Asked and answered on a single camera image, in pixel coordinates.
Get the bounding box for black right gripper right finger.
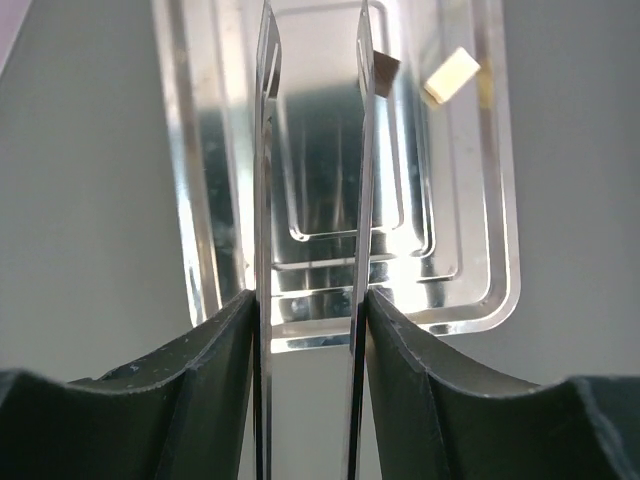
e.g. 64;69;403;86
366;291;639;479

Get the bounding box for steel tray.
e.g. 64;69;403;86
151;1;520;352

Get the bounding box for steel tweezers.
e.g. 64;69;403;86
253;2;376;479

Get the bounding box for dark square chocolate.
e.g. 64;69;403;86
374;51;400;98

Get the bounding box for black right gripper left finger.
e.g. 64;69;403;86
1;291;255;479

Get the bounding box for white rectangular chocolate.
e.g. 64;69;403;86
423;47;481;107

